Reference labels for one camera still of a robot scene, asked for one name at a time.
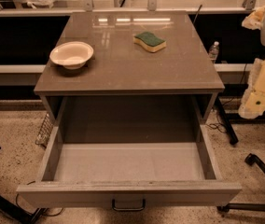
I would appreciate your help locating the black table leg right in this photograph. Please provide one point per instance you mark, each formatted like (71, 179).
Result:
(231, 133)

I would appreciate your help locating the grey drawer cabinet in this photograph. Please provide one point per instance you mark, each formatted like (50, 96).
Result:
(119, 67)

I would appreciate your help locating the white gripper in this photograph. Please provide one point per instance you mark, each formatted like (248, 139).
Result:
(253, 104)

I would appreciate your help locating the wire mesh basket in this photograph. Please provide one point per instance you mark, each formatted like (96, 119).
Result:
(44, 132)

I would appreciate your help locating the grey top drawer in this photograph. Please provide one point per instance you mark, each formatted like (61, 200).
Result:
(129, 148)

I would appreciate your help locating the clear water bottle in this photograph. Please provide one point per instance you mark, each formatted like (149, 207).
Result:
(213, 51)

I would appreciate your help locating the green yellow sponge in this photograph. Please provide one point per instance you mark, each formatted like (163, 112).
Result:
(149, 42)

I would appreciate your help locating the black drawer handle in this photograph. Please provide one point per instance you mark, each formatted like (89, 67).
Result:
(119, 206)

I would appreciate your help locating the white bowl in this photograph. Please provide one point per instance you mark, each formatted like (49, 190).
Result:
(72, 55)

